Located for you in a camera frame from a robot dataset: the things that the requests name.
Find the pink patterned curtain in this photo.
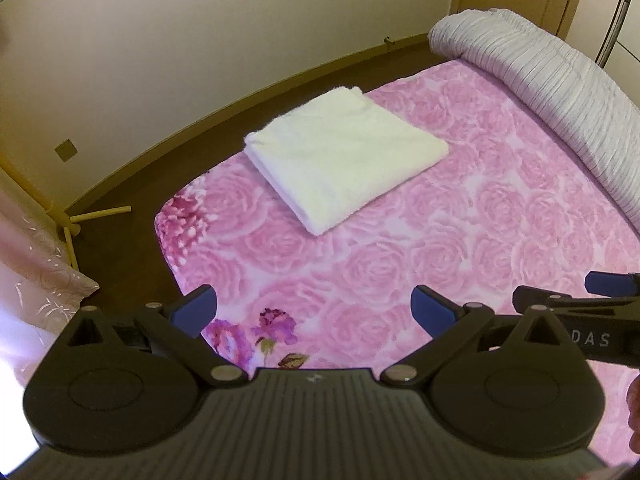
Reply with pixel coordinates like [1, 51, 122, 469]
[0, 167, 101, 341]

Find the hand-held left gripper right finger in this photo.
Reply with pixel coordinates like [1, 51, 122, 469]
[382, 285, 568, 389]

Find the white fleece garment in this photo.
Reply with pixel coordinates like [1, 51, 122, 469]
[243, 86, 449, 236]

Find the grey striped quilt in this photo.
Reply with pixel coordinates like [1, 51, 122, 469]
[427, 8, 640, 233]

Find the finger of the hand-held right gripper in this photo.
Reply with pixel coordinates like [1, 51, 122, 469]
[585, 271, 640, 295]
[512, 285, 568, 313]

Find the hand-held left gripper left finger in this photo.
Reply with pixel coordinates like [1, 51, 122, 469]
[64, 284, 247, 389]

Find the pink floral blanket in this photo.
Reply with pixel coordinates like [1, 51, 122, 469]
[154, 57, 640, 461]

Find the yellow wooden stand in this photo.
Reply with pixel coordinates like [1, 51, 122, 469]
[42, 195, 132, 267]

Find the cream wardrobe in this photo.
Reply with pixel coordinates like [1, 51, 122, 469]
[570, 0, 640, 96]

